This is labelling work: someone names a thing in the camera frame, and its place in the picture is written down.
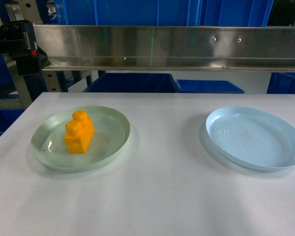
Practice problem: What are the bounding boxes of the blue crate on top shelf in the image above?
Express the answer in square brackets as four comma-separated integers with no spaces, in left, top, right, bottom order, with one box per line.
[54,0,273,27]

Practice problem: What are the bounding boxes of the small blue bin behind table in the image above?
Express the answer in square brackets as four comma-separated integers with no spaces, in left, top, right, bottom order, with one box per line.
[177,80,244,94]

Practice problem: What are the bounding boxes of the metal rack upright frame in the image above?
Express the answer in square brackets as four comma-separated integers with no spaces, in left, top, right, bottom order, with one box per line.
[0,0,67,109]

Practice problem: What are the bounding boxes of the pale green plastic plate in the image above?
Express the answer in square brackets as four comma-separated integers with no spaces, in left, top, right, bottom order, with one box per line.
[30,106,131,173]

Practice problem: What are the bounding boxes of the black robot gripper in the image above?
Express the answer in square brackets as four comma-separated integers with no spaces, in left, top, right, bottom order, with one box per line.
[0,20,48,76]

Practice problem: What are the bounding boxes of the yellow two-stud toy block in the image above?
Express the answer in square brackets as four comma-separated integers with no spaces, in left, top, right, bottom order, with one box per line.
[64,110,95,154]

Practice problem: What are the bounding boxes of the pale blue plastic plate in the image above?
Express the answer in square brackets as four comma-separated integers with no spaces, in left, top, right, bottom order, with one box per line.
[206,107,295,172]

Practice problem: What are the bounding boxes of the blue bin far right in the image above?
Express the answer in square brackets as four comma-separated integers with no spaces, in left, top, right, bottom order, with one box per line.
[267,72,295,94]

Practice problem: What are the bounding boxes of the stainless steel shelf rail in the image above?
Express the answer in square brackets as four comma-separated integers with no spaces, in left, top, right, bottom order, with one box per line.
[34,25,295,72]

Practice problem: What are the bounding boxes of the large blue bin behind table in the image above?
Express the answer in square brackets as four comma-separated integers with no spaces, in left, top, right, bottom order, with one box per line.
[84,73,179,93]

